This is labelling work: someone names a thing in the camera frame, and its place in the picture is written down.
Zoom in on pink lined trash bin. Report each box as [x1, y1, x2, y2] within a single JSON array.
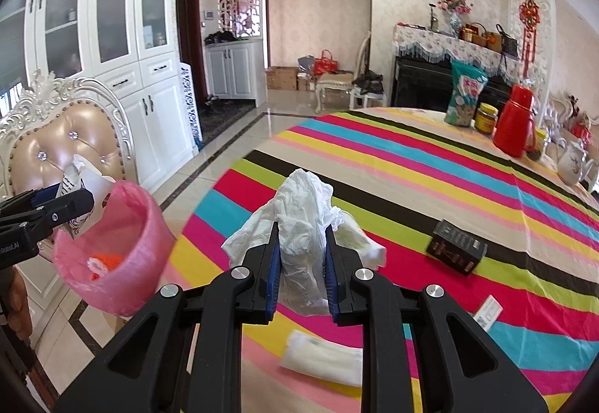
[[53, 180, 174, 317]]

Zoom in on red thermos jug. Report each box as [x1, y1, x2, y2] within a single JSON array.
[[492, 84, 536, 158]]

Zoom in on white plastic bag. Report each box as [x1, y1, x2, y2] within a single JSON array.
[[222, 168, 386, 316]]

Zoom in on orange foam net front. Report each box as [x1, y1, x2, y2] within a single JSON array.
[[86, 254, 124, 280]]

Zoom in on red chinese knot ornament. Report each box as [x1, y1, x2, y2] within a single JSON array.
[[519, 0, 541, 79]]

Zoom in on white low shoe cabinet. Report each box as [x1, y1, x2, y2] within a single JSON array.
[[205, 37, 267, 108]]

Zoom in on small glass jar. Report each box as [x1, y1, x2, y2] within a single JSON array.
[[526, 127, 550, 161]]

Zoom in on lace piano cover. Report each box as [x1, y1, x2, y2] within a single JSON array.
[[393, 25, 522, 78]]

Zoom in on white display cabinet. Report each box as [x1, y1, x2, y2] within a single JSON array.
[[1, 0, 193, 191]]

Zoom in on white floral teapot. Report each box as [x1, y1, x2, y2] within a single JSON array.
[[557, 138, 598, 187]]

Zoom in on yellow lid jar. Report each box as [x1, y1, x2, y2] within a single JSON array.
[[474, 103, 499, 136]]

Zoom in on black handbag on piano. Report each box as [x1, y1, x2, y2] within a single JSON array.
[[495, 24, 518, 59]]

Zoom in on white carved sofa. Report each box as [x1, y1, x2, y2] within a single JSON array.
[[542, 94, 598, 151]]

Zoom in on folded white paper wrapper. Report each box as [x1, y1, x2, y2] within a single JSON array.
[[280, 331, 362, 388]]

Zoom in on beige tufted dining chair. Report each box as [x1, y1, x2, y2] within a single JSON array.
[[1, 69, 138, 199]]

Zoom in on green snack bag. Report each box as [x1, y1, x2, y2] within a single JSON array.
[[445, 60, 488, 127]]

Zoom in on cream side chair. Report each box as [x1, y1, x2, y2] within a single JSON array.
[[315, 32, 372, 114]]

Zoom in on striped colourful tablecloth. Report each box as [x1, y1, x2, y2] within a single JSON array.
[[164, 108, 598, 411]]

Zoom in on brown cardboard box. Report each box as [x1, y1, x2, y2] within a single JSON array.
[[266, 66, 298, 91]]

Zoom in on printed white paper bag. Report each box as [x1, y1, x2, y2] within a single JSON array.
[[57, 154, 116, 239]]

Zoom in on pink flower vase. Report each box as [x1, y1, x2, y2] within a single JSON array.
[[437, 0, 473, 38]]

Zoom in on person's left hand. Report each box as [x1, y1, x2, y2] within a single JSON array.
[[3, 267, 33, 340]]

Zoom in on black upright piano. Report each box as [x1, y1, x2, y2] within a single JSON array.
[[389, 56, 512, 112]]

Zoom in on red handbag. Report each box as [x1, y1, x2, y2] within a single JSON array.
[[313, 49, 339, 78]]

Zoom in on white stool with clothes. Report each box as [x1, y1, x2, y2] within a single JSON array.
[[349, 69, 388, 110]]

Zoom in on small white card box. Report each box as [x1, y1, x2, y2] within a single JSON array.
[[472, 294, 502, 332]]

